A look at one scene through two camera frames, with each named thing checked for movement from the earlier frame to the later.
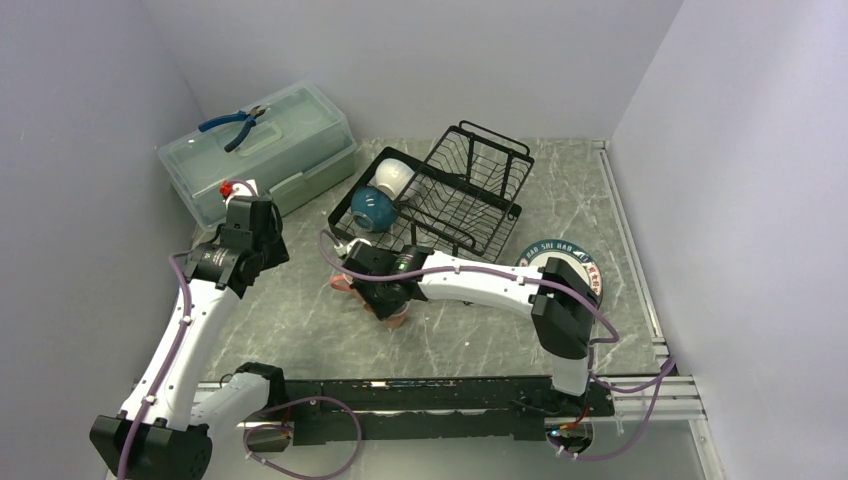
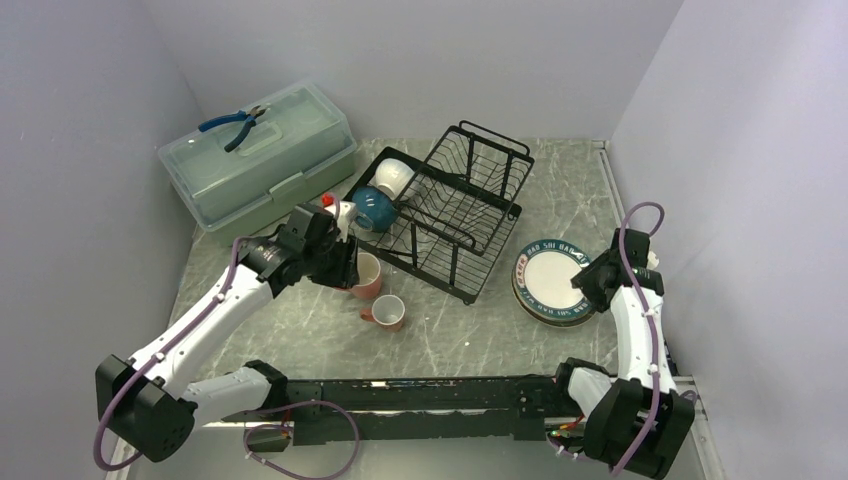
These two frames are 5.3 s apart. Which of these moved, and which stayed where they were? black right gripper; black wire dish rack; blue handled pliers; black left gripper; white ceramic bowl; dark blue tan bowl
Moved: black left gripper; black right gripper
Stayed: white ceramic bowl; dark blue tan bowl; blue handled pliers; black wire dish rack
